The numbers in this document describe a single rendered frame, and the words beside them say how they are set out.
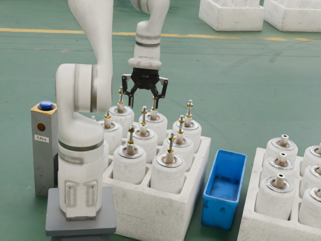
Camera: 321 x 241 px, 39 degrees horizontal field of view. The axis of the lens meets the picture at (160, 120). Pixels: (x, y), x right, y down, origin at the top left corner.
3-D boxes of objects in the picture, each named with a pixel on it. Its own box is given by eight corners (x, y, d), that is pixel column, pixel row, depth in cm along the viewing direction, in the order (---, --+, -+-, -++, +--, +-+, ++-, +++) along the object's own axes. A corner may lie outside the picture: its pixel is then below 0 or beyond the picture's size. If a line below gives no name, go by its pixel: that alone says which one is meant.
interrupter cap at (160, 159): (179, 154, 132) (179, 152, 132) (184, 168, 126) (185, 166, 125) (154, 154, 131) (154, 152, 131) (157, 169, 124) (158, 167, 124)
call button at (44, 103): (49, 112, 135) (48, 106, 134) (37, 109, 136) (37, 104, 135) (55, 107, 139) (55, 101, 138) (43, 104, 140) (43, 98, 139)
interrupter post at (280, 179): (282, 189, 121) (285, 179, 119) (273, 187, 121) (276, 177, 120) (283, 184, 123) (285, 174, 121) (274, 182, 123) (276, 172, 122)
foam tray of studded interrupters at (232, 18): (261, 31, 355) (265, 8, 347) (216, 31, 344) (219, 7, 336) (240, 17, 388) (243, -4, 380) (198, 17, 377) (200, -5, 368)
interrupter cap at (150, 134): (142, 143, 136) (142, 141, 136) (125, 133, 140) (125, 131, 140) (159, 135, 141) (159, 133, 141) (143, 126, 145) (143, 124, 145)
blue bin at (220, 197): (231, 234, 140) (238, 203, 134) (197, 225, 142) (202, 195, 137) (242, 182, 166) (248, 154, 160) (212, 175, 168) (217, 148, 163)
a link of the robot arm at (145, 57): (127, 67, 123) (128, 45, 120) (132, 54, 133) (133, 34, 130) (160, 71, 123) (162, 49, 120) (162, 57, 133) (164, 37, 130)
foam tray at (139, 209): (179, 251, 131) (187, 202, 123) (58, 219, 139) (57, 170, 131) (204, 180, 165) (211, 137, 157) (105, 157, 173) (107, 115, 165)
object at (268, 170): (283, 224, 135) (297, 175, 127) (251, 217, 137) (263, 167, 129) (285, 206, 143) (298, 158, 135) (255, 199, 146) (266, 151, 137)
